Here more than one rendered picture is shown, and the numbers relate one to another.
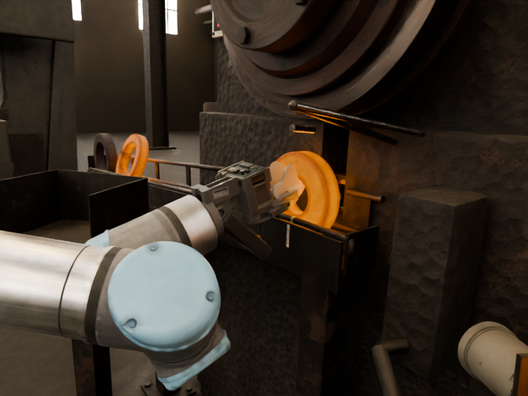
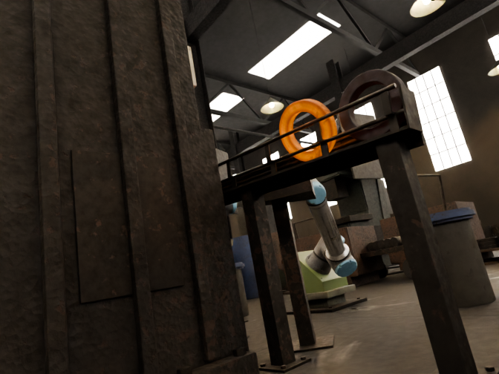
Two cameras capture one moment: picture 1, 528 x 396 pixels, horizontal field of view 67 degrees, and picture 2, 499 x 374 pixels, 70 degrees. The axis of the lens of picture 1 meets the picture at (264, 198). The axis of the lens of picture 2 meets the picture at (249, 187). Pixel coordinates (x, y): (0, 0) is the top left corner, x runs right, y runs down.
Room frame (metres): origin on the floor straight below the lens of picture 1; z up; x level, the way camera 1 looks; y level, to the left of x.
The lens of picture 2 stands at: (2.37, 0.20, 0.30)
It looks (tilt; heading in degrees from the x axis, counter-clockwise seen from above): 14 degrees up; 176
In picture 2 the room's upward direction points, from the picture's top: 11 degrees counter-clockwise
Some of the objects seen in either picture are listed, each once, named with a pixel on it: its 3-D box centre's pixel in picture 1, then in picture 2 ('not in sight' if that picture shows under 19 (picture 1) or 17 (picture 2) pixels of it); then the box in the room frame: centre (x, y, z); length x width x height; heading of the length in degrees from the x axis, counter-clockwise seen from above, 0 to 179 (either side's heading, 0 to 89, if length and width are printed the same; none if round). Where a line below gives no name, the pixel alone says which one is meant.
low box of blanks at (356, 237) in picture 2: not in sight; (331, 259); (-1.92, 1.27, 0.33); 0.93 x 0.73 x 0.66; 46
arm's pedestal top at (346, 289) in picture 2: not in sight; (323, 292); (-0.21, 0.74, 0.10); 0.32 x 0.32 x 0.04; 39
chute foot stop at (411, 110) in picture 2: (98, 168); (411, 109); (1.59, 0.67, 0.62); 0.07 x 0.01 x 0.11; 129
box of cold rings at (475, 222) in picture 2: not in sight; (433, 237); (-2.54, 2.90, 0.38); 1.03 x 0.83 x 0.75; 42
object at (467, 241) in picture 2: not in sight; (450, 257); (0.62, 1.21, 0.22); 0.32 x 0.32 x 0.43
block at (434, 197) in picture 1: (434, 278); not in sight; (0.50, -0.23, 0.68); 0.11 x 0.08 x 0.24; 129
